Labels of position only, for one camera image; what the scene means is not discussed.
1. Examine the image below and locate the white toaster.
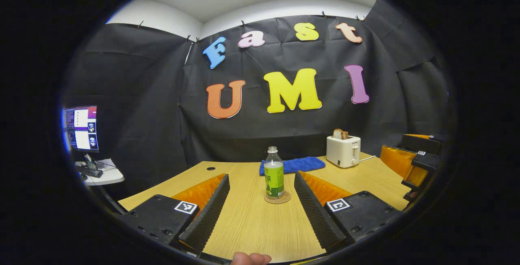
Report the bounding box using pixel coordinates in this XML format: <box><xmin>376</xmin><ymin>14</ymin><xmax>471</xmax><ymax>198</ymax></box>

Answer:
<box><xmin>326</xmin><ymin>135</ymin><xmax>361</xmax><ymax>169</ymax></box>

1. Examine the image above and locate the round cork coaster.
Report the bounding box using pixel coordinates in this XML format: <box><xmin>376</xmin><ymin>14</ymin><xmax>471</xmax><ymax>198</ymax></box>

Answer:
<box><xmin>264</xmin><ymin>191</ymin><xmax>292</xmax><ymax>204</ymax></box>

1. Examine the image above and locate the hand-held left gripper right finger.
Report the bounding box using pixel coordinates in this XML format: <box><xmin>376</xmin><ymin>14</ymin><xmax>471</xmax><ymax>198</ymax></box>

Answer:
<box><xmin>294</xmin><ymin>170</ymin><xmax>401</xmax><ymax>253</ymax></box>

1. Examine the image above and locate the black keyboard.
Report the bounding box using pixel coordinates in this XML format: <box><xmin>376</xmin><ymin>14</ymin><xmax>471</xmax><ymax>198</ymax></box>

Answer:
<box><xmin>75</xmin><ymin>165</ymin><xmax>104</xmax><ymax>178</ymax></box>

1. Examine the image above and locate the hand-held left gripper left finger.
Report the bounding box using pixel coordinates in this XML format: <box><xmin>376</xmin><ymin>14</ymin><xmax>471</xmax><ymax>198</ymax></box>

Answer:
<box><xmin>120</xmin><ymin>174</ymin><xmax>231</xmax><ymax>257</ymax></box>

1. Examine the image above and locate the computer monitor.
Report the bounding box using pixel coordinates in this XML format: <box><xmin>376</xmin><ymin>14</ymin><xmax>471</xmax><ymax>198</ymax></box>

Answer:
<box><xmin>65</xmin><ymin>105</ymin><xmax>99</xmax><ymax>153</ymax></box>

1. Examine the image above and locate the blue towel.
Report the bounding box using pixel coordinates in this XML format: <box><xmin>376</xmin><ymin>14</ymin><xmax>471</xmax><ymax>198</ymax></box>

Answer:
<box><xmin>259</xmin><ymin>156</ymin><xmax>326</xmax><ymax>176</ymax></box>

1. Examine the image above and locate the white side table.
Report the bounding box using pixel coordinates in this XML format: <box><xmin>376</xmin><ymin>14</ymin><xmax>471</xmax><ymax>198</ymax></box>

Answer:
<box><xmin>75</xmin><ymin>159</ymin><xmax>125</xmax><ymax>187</ymax></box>

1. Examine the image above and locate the green label water bottle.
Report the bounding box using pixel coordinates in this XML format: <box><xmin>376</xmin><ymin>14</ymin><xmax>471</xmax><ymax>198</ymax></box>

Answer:
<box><xmin>264</xmin><ymin>146</ymin><xmax>285</xmax><ymax>200</ymax></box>

